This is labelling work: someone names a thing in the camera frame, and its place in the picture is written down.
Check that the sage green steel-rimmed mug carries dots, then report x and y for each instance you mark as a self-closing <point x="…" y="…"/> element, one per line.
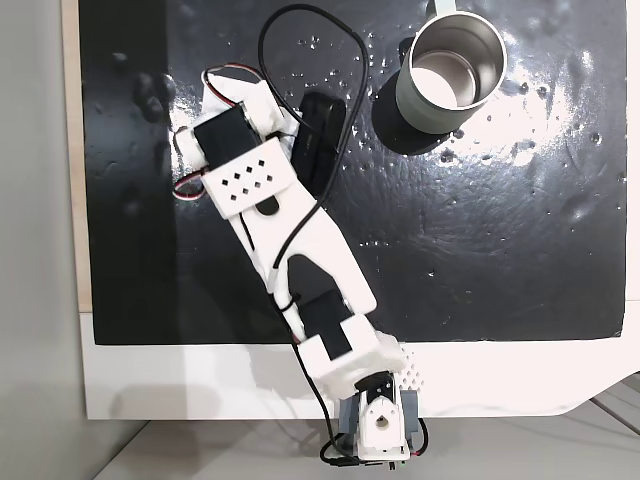
<point x="450" y="60"/>

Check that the black oval camera box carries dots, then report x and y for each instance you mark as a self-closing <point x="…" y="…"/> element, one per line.
<point x="320" y="145"/>

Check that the black rubber mat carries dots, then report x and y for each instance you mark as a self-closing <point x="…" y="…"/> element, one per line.
<point x="475" y="240"/>

